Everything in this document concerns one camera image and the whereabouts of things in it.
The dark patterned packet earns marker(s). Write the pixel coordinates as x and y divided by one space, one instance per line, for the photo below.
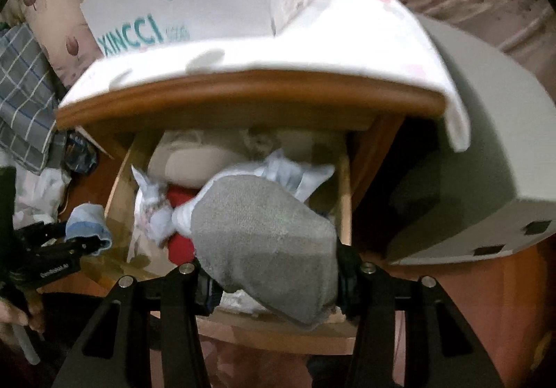
80 155

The red underwear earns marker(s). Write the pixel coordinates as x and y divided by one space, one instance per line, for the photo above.
180 249

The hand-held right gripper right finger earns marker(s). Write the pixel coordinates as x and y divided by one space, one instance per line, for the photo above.
347 279

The white green floral cloth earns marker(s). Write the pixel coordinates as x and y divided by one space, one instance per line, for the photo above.
39 192

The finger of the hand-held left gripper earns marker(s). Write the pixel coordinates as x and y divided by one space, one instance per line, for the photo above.
74 249
39 231

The wooden nightstand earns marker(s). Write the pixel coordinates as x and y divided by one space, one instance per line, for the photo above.
260 88

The blue-grey socks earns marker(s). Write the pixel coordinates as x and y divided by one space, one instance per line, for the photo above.
87 223

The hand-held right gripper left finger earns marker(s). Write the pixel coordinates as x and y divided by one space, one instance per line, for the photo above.
209 294

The white printed cloth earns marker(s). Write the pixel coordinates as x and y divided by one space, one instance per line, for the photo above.
325 45

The white floral underwear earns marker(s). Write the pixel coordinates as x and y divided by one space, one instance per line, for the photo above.
150 205

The person's left hand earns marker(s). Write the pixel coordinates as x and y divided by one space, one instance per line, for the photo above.
34 312

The dotted beige socks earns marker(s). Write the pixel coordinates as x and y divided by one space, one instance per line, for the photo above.
191 162

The blue plaid cloth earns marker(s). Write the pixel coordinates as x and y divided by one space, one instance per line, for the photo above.
26 101

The white ribbed underwear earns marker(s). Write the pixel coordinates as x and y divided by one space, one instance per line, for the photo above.
295 175

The grey sock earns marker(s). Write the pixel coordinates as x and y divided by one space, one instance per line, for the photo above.
269 240

